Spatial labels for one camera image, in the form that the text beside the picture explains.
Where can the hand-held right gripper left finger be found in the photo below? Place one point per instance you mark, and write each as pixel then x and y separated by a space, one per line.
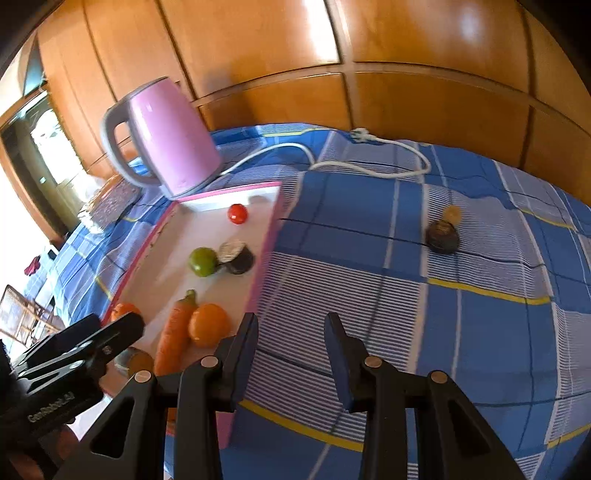
pixel 250 341

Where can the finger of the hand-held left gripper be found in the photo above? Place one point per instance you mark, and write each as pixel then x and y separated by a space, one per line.
pixel 64 334
pixel 122 332

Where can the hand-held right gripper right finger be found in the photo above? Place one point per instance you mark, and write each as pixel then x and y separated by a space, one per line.
pixel 337 355

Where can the large orange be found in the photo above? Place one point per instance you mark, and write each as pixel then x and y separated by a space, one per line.
pixel 209 325

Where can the carrot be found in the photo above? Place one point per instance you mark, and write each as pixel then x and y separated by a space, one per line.
pixel 173 337

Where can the green lime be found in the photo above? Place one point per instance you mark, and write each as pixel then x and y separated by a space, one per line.
pixel 202 262

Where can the pink and white tray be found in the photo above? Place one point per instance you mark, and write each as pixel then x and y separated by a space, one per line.
pixel 184 226

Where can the small red tomato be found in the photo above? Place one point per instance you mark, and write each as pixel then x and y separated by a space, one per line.
pixel 238 214

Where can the small orange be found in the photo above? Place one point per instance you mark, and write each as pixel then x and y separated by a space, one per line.
pixel 141 363
pixel 122 308

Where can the wooden chair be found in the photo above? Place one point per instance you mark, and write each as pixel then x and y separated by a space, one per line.
pixel 23 314

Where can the blue checked bedsheet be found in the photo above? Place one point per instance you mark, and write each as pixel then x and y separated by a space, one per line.
pixel 392 323

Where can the red cloth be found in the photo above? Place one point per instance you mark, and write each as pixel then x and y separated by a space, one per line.
pixel 32 266

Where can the clear plastic container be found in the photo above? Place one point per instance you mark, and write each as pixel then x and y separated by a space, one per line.
pixel 111 203

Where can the dark round beet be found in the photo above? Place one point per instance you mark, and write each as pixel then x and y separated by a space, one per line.
pixel 442 237

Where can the small brown potato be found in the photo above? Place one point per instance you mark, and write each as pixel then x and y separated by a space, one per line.
pixel 453 212

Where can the pink electric kettle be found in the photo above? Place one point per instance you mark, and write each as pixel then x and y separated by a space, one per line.
pixel 171 134

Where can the wooden wardrobe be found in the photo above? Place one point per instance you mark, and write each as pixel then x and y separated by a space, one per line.
pixel 323 69

